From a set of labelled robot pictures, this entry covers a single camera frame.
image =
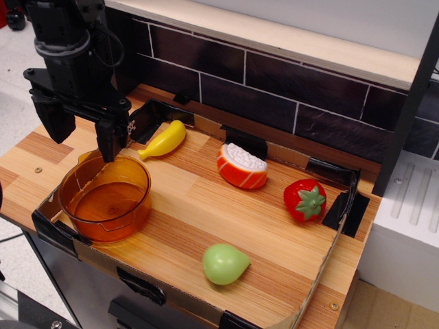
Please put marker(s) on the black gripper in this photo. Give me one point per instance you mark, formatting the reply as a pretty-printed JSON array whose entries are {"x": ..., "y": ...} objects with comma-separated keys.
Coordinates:
[{"x": 65, "y": 89}]

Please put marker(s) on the salmon sushi toy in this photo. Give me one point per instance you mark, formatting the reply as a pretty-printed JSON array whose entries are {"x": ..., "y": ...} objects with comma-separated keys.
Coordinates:
[{"x": 240, "y": 168}]

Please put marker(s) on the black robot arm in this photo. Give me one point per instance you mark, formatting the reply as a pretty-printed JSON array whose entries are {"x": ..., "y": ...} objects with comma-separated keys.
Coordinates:
[{"x": 80, "y": 55}]

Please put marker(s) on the orange transparent plastic pot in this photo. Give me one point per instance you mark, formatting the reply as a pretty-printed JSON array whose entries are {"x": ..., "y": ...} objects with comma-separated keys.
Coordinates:
[{"x": 106, "y": 201}]

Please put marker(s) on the cardboard fence with black tape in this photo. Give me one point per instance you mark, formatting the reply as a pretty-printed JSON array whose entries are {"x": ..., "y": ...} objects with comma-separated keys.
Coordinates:
[{"x": 155, "y": 277}]

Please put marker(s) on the yellow toy banana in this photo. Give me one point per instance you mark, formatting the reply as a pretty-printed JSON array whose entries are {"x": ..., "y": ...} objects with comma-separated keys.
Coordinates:
[{"x": 166, "y": 141}]

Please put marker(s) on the green toy pear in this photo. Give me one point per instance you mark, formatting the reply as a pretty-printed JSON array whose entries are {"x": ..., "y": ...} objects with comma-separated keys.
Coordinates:
[{"x": 224, "y": 264}]

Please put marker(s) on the light wooden shelf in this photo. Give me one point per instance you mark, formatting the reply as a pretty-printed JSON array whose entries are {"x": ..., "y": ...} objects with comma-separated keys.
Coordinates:
[{"x": 345, "y": 57}]

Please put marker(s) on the red toy strawberry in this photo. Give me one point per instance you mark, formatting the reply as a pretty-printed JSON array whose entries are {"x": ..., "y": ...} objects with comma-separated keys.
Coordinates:
[{"x": 305, "y": 200}]

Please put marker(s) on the white grooved block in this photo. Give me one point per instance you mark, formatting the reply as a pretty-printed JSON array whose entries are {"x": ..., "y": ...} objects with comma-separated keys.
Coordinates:
[{"x": 401, "y": 253}]

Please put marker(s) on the black metal post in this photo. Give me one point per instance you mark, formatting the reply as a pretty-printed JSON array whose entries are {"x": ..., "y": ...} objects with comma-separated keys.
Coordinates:
[{"x": 409, "y": 110}]

